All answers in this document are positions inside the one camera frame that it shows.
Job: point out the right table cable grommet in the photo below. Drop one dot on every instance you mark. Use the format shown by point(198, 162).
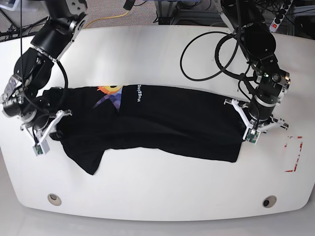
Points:
point(269, 201)

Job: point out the metal frame base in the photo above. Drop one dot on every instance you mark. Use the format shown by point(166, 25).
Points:
point(187, 12)

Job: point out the red tape rectangle marking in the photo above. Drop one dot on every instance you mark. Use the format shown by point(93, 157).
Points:
point(292, 152)

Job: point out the table cable grommet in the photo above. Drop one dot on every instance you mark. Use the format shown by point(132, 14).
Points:
point(269, 201)
point(54, 199)

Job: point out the black T-shirt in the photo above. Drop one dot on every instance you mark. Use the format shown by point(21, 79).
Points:
point(179, 121)

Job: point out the black tripod stand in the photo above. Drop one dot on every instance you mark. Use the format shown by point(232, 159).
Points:
point(14, 31)

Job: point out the white power strip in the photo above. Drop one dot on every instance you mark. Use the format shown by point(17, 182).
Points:
point(280, 14)

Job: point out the black silver gripper body image-left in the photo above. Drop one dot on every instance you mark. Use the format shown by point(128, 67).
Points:
point(23, 101)

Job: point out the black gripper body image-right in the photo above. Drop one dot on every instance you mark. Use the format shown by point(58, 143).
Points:
point(270, 90)

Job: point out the left table cable grommet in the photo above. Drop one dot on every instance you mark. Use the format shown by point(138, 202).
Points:
point(54, 199)

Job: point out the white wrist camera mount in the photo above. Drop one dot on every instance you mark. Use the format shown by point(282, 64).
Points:
point(254, 127)
point(46, 132)

